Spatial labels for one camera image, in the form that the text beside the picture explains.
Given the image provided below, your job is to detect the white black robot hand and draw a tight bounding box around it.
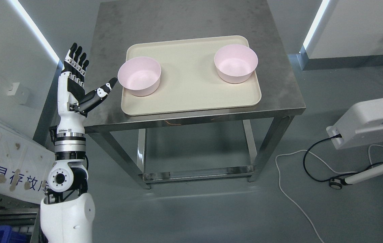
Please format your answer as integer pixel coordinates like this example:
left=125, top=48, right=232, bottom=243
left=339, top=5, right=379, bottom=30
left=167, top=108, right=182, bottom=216
left=57, top=43, right=118, bottom=118

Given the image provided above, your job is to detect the pink bowl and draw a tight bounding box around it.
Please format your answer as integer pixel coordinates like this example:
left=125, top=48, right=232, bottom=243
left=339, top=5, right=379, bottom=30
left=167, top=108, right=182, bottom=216
left=117, top=56, right=162, bottom=97
left=214, top=44, right=258, bottom=84

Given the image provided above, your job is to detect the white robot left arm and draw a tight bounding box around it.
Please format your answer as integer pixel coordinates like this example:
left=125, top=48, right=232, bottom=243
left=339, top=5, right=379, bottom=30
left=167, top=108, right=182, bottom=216
left=40, top=112, right=95, bottom=243

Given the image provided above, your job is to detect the white sign board with characters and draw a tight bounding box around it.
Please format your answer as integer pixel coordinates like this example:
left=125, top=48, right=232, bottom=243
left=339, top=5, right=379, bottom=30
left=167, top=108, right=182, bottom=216
left=0, top=123, right=54, bottom=204

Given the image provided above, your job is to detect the cream plastic tray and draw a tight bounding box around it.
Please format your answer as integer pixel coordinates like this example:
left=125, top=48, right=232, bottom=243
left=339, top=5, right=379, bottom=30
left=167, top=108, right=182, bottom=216
left=121, top=35, right=262, bottom=116

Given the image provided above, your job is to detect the stainless steel table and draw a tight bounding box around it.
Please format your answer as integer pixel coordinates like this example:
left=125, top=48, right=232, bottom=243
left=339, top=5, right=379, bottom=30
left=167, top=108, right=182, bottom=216
left=85, top=0, right=306, bottom=189

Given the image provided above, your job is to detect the white machine with warning label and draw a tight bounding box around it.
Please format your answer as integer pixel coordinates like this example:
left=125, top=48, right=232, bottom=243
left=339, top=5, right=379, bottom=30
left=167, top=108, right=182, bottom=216
left=326, top=98, right=383, bottom=150

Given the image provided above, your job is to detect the white stand leg with caster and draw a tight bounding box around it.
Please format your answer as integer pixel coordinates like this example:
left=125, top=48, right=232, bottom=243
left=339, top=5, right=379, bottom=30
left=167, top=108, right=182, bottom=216
left=329, top=164, right=383, bottom=190

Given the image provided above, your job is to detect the white wall socket left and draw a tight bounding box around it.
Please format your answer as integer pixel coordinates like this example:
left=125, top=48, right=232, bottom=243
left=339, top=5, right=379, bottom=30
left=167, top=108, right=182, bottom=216
left=6, top=82, right=30, bottom=105

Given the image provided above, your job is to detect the white floor cable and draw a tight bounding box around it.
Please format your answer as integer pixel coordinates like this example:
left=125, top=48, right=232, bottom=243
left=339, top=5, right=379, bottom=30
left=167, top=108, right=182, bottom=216
left=275, top=143, right=383, bottom=243

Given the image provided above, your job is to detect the black power cable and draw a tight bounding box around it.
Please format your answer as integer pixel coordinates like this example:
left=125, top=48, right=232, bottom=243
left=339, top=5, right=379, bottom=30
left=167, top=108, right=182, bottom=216
left=303, top=134, right=383, bottom=183

